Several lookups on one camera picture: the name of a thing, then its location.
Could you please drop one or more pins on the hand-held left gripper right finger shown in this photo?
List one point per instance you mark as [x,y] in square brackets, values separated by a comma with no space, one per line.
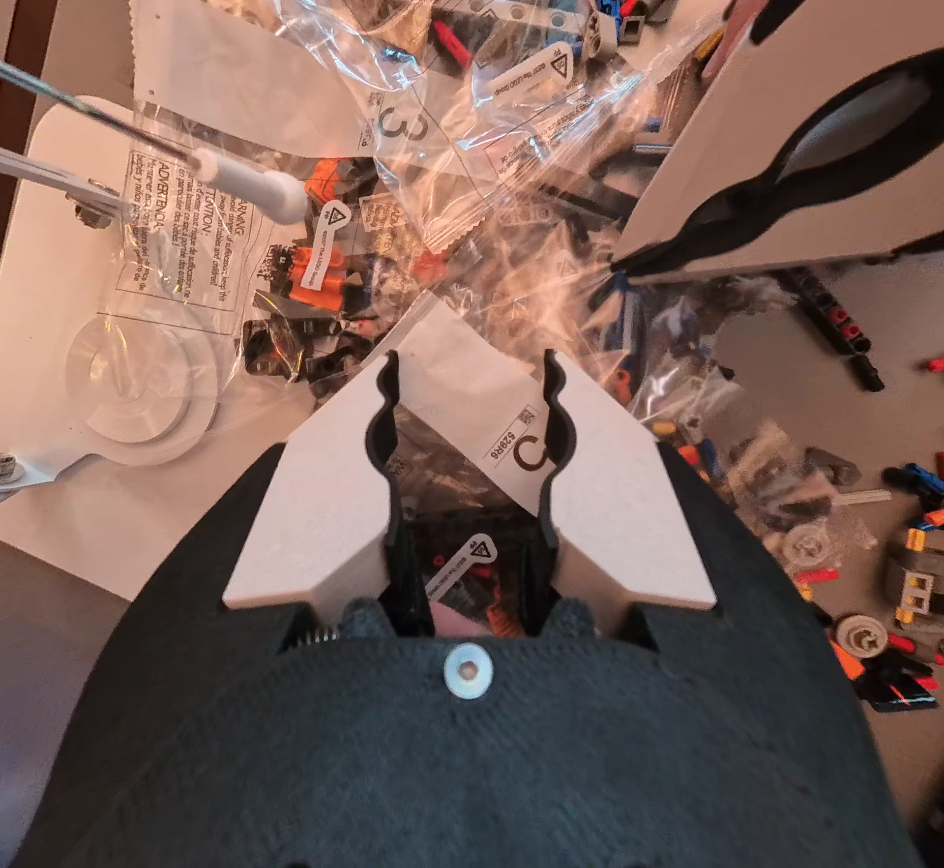
[619,499]

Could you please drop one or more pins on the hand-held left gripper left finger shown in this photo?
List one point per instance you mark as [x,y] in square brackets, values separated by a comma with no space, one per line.
[317,514]

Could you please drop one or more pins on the long grey holed beam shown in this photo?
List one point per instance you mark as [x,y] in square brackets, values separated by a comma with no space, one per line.
[479,1]

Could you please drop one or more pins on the wooden and white book stand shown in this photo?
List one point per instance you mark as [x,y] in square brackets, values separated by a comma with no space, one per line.
[59,278]

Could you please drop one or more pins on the pile of toy bricks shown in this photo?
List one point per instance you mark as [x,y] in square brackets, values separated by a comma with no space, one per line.
[859,636]

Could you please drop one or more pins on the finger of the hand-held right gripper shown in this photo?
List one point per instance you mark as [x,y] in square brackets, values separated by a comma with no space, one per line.
[737,130]
[811,241]

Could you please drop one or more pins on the black holed beam red pins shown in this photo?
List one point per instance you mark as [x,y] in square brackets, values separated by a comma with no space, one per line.
[833,326]

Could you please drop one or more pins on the clear plastic parts bag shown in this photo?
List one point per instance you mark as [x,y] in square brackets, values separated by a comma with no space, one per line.
[184,219]
[516,167]
[221,56]
[472,366]

